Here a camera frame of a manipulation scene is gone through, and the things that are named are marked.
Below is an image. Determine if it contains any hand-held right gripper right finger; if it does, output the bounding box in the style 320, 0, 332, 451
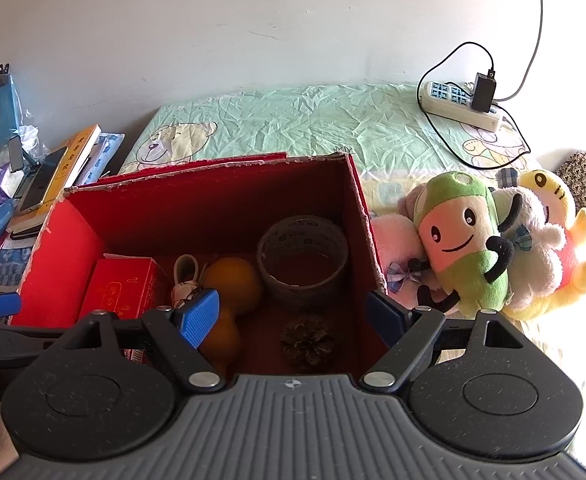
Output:
358, 290, 531, 393

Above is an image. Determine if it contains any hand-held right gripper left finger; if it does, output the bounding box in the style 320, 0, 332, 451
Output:
56, 289, 226, 393

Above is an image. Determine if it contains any tan slipper with patterned scarf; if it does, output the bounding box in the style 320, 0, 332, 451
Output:
172, 254, 209, 311

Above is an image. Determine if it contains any brown gourd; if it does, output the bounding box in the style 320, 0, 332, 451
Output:
198, 257, 264, 376

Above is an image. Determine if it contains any brown pine cone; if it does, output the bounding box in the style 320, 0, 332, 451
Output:
279, 314, 339, 372

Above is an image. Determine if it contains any red printed carton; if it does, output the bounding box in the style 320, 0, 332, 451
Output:
76, 256, 174, 366

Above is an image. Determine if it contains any printed packing tape roll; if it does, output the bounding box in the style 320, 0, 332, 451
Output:
256, 216, 350, 313

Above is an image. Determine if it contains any red cardboard box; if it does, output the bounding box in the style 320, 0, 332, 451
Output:
8, 152, 389, 376

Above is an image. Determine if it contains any blue checkered cloth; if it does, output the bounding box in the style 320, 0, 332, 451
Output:
0, 237, 39, 291

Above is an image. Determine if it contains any pink plush toy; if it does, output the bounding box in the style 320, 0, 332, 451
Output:
373, 215, 454, 311

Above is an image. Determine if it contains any black notebook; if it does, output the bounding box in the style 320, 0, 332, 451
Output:
8, 212, 49, 241

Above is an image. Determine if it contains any green mushroom plush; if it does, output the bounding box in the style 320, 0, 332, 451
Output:
413, 171, 516, 318

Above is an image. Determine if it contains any smartphone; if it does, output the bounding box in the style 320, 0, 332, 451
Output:
18, 146, 69, 212

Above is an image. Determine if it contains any white plush toy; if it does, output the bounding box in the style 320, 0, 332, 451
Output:
493, 186, 566, 321

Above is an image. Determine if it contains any yellow book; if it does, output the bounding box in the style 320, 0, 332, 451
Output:
18, 125, 101, 216

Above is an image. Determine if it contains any yellow plush toy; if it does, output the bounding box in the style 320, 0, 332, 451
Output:
518, 169, 586, 321

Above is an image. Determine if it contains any green cartoon bedsheet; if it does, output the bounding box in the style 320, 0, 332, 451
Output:
118, 82, 586, 461

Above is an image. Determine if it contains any white power strip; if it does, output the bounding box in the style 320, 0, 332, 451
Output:
419, 80, 504, 132

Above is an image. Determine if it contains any black charger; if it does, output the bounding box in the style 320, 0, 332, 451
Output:
470, 71, 498, 113

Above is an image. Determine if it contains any black cable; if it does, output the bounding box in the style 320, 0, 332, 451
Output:
415, 41, 531, 171

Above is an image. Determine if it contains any grey cable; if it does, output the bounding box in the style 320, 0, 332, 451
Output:
493, 0, 544, 106

